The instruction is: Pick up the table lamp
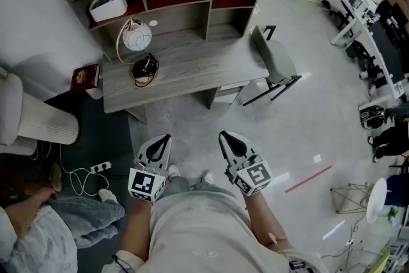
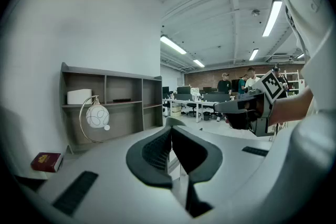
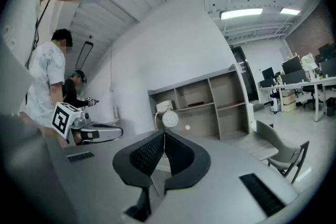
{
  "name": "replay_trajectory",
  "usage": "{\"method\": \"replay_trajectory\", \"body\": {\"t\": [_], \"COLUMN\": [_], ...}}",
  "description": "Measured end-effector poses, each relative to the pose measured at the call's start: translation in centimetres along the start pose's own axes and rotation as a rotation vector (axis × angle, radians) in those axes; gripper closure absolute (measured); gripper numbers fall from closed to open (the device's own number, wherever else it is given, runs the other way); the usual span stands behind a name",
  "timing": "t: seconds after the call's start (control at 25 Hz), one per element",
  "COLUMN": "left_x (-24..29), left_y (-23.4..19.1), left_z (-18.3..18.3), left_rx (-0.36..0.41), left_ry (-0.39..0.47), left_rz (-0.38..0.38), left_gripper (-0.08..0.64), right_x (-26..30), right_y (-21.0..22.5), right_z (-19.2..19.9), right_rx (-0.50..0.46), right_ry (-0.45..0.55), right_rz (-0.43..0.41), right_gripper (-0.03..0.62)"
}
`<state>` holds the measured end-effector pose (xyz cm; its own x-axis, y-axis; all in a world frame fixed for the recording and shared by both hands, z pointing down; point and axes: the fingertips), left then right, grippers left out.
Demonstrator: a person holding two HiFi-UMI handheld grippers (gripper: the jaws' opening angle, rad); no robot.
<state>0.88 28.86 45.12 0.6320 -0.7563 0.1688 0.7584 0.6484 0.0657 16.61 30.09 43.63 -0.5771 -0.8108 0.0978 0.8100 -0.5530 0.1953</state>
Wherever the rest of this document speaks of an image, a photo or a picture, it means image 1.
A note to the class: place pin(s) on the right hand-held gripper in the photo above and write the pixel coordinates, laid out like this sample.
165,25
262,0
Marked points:
254,176

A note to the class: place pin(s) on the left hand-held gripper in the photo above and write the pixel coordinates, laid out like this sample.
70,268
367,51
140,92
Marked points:
142,183

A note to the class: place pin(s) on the gold desk lamp white globe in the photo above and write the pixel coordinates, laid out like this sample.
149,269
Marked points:
135,36

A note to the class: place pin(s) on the person's right forearm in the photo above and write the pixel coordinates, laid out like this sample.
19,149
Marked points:
266,220

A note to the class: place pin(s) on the person's left forearm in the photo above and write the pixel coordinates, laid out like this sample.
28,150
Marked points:
137,227

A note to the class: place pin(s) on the grey wooden desk with shelves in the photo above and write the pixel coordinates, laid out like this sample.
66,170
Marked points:
198,68

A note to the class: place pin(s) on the long white office desk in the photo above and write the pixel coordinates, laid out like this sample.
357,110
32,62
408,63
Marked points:
367,25

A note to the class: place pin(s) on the person's right white shoe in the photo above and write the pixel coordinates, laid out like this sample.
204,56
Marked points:
207,176

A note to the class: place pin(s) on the person's grey jeans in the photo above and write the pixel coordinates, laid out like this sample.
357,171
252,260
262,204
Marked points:
179,183

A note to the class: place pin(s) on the white power strip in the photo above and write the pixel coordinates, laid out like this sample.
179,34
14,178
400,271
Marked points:
100,167

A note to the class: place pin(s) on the white drawer cabinet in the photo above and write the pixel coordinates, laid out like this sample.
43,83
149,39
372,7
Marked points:
228,92

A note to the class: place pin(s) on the dark rug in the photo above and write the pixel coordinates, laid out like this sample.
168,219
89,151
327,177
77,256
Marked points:
96,134

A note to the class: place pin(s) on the red floor tape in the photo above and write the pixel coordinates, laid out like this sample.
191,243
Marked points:
308,179

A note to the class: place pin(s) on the white paper sheet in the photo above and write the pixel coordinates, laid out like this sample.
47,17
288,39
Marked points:
318,158

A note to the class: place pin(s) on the white side table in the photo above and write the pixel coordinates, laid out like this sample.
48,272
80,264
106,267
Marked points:
95,92

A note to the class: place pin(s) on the person's white shirt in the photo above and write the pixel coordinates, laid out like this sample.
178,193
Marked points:
204,233

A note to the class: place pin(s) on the grey chair with black legs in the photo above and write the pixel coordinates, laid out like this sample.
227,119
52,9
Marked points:
276,59

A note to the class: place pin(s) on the brown slipper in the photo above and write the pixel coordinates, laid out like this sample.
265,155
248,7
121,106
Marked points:
56,177

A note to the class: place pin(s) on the dark red book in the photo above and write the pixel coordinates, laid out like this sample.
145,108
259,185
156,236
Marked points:
84,77

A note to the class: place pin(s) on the white ribbed air purifier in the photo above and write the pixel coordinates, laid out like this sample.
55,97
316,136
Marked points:
48,121

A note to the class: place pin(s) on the black clip-on device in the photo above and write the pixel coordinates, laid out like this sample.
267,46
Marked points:
297,265

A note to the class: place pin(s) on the black backpack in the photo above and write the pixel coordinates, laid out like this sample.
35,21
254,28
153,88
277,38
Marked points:
370,116

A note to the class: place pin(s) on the white armchair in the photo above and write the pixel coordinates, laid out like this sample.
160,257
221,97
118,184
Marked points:
9,112

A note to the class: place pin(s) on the white storage container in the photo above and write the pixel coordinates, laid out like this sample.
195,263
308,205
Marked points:
107,8

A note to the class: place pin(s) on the small green plant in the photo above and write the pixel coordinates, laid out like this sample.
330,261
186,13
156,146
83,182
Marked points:
393,213

